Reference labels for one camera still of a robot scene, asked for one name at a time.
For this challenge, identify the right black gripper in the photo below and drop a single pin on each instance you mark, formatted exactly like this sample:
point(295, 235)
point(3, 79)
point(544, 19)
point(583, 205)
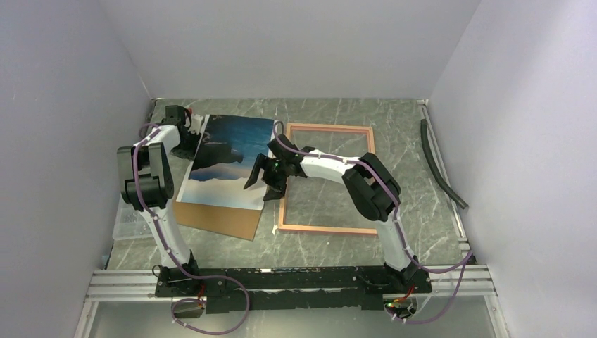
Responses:
point(262, 161)

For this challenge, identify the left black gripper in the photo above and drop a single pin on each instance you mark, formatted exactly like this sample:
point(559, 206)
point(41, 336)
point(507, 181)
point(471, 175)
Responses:
point(190, 153)

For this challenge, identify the blue landscape photo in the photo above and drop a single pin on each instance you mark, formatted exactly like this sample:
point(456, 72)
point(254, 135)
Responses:
point(223, 162)

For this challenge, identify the clear glass pane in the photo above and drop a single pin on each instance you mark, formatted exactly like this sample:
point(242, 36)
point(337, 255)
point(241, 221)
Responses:
point(319, 202)

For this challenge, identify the brown backing board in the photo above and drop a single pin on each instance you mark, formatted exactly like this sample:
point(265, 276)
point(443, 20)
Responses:
point(234, 222)

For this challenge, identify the pink wooden picture frame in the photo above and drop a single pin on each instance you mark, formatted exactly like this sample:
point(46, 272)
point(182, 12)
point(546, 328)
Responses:
point(329, 168)

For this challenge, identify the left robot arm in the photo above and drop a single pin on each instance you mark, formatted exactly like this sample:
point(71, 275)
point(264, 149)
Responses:
point(146, 183)

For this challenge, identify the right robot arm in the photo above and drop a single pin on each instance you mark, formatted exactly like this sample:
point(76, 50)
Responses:
point(371, 187)

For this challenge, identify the clear plastic screw box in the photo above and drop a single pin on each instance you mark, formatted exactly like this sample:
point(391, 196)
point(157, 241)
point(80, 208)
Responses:
point(129, 224)

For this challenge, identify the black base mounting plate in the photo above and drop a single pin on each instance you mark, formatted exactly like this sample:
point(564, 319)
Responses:
point(260, 289)

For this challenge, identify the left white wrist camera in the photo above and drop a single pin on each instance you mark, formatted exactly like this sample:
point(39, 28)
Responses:
point(194, 123)

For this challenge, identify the aluminium extrusion rail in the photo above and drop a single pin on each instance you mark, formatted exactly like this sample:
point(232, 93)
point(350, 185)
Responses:
point(140, 285)

